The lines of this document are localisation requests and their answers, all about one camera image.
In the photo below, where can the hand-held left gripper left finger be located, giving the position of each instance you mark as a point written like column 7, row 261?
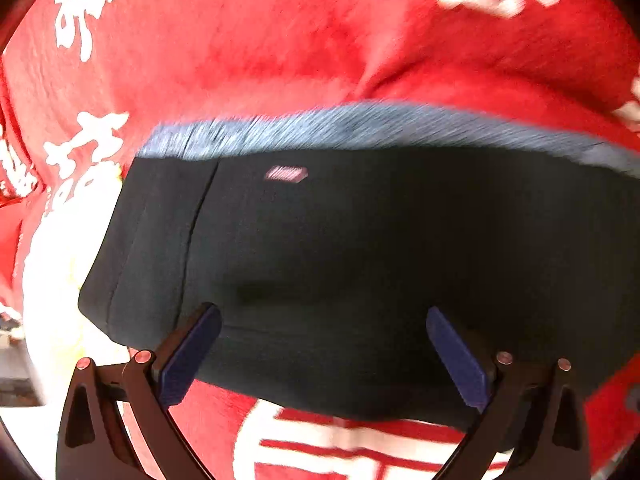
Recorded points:
column 192, row 355

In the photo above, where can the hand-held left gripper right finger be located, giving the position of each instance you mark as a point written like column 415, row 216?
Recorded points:
column 457, row 360

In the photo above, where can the black pants with blue waistband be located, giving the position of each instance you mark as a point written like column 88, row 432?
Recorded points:
column 325, row 235

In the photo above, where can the white printed cloth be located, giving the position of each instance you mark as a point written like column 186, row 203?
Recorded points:
column 55, row 270

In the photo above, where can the red printed blanket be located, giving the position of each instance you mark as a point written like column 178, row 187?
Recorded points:
column 250, row 60

